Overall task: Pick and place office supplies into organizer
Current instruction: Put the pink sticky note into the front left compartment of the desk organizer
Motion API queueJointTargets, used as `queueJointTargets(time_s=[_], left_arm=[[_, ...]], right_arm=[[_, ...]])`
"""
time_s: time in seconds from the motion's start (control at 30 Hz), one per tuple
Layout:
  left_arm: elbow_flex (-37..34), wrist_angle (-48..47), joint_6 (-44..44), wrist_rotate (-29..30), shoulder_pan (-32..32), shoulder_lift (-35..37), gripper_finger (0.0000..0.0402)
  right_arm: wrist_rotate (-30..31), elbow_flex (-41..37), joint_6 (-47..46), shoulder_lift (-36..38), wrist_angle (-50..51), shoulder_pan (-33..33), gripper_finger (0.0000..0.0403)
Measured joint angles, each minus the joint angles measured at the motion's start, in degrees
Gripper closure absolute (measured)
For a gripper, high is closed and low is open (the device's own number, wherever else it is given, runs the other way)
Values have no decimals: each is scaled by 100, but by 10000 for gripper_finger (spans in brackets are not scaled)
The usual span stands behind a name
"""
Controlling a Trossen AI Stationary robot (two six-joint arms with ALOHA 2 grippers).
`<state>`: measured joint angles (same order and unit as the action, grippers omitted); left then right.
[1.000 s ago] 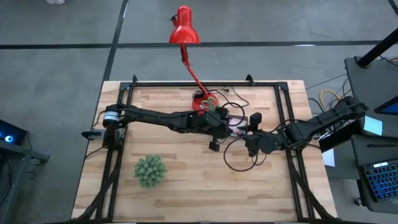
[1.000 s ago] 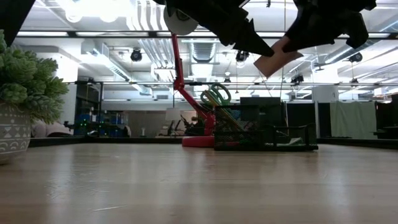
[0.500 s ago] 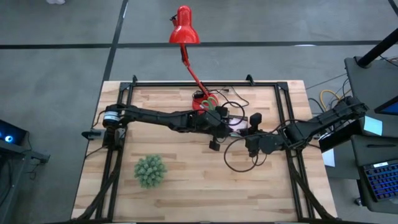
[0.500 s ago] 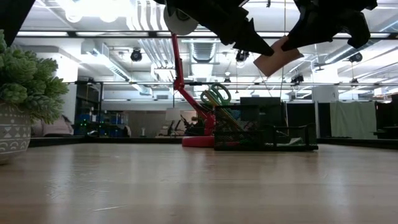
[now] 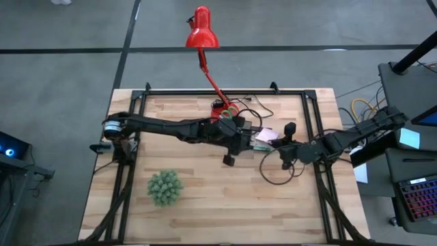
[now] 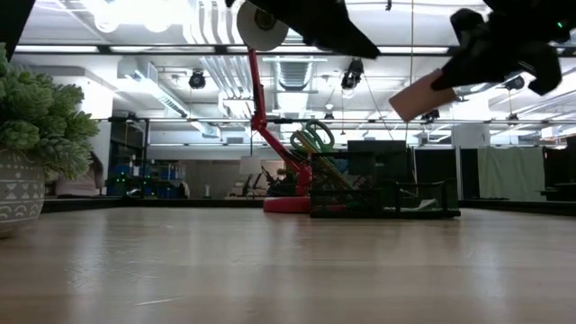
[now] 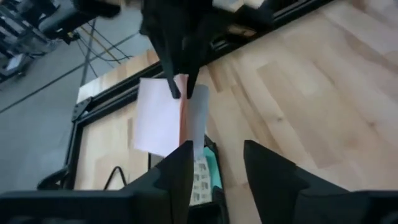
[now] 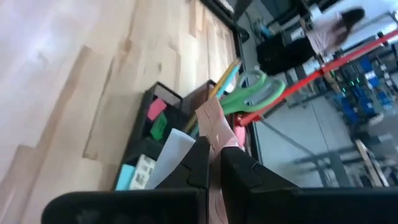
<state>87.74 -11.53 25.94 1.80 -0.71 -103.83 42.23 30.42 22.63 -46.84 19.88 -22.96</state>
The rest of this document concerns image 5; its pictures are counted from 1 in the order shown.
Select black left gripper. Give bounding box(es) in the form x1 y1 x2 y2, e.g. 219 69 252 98
213 115 266 167

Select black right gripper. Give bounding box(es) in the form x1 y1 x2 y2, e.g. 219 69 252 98
272 122 327 171

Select pink sticky note pad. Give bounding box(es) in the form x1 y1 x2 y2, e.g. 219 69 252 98
255 127 281 144

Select black mesh desk organizer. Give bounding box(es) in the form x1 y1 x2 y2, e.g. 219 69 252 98
238 122 286 154

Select white paper sheet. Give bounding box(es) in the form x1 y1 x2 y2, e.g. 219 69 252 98
351 145 369 185

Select potted green succulent plant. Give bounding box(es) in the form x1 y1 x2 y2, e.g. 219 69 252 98
146 169 184 208

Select red desk lamp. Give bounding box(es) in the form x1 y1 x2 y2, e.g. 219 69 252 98
185 5 240 122

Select grey equipment cart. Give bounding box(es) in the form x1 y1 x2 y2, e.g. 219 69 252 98
377 61 437 236

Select backlit keyboard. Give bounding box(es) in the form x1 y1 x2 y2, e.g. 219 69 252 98
397 176 437 223

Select blue monitor screen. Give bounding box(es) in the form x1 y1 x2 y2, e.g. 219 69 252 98
410 105 437 128

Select black pole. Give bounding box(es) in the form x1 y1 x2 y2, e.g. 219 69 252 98
391 29 437 74

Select black device with blue light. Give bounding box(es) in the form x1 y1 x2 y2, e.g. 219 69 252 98
0 131 31 170

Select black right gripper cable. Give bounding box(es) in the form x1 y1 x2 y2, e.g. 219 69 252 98
258 146 303 186

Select black lamp cord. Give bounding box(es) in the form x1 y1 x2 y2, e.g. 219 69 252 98
211 94 274 120

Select black metal table frame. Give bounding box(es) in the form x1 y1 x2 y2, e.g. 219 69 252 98
78 81 371 246

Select yellow cable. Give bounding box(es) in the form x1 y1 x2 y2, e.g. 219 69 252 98
351 98 378 121

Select black clamp mount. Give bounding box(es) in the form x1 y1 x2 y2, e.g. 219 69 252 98
89 142 114 154

